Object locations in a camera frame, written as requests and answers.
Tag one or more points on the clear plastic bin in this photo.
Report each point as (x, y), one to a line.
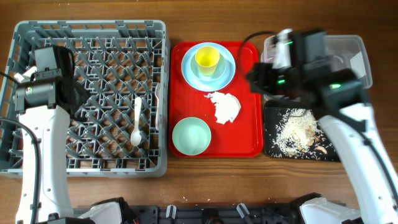
(346, 63)

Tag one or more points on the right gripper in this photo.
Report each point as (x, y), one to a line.
(263, 81)

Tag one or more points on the yellow plastic cup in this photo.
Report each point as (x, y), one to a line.
(207, 59)

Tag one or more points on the light green saucer bowl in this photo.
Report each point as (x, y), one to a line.
(221, 66)

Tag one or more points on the white plastic fork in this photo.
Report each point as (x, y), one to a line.
(157, 115)

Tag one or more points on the white plastic spoon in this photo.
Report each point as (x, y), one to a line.
(135, 135)

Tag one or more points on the grey dishwasher rack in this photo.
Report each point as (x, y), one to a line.
(116, 61)

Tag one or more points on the light blue plate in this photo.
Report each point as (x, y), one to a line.
(216, 85)

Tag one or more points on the black tray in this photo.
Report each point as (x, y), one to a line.
(272, 115)

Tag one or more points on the rice food waste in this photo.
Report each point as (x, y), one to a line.
(298, 135)

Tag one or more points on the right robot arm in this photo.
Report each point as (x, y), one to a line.
(347, 118)

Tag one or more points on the white napkin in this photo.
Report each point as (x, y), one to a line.
(227, 106)

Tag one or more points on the red plastic tray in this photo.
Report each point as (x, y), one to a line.
(244, 137)

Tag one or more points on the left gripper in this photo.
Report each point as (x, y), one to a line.
(84, 94)

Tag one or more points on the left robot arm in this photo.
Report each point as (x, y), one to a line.
(45, 197)

